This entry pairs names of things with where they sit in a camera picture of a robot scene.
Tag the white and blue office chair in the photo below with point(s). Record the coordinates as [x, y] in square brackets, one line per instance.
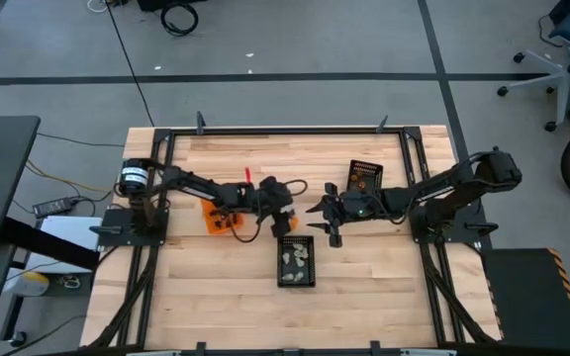
[564, 84]

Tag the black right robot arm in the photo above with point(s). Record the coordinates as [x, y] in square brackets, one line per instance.
[438, 185]

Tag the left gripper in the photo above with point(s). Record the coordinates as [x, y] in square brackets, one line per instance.
[275, 198]

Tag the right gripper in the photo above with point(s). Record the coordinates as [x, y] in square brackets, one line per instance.
[354, 205]

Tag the black equipment case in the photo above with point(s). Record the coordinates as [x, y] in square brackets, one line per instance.
[151, 4]

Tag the black slotted plastic basket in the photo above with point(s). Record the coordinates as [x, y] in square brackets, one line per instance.
[295, 268]
[374, 170]

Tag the white box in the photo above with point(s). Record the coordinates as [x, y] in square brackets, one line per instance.
[67, 230]

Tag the red tag on arm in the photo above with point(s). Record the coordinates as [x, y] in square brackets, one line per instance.
[248, 174]

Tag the black power adapter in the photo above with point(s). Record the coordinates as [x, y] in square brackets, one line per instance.
[52, 206]

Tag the black aluminium table frame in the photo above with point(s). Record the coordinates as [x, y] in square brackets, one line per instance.
[290, 131]

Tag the black desk crossbeam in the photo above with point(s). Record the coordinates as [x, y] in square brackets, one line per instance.
[47, 242]

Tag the orange slotted plastic basket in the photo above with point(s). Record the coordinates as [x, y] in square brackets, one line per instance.
[209, 225]

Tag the black platform with hazard stripes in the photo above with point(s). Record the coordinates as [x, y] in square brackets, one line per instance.
[527, 296]

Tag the white and yellow round object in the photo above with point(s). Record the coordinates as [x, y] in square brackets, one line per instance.
[28, 284]

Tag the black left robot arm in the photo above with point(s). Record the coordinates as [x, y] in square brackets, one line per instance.
[201, 185]

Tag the pale grey plastic skull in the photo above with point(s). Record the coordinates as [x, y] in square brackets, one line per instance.
[298, 276]
[304, 252]
[298, 245]
[286, 257]
[288, 277]
[300, 262]

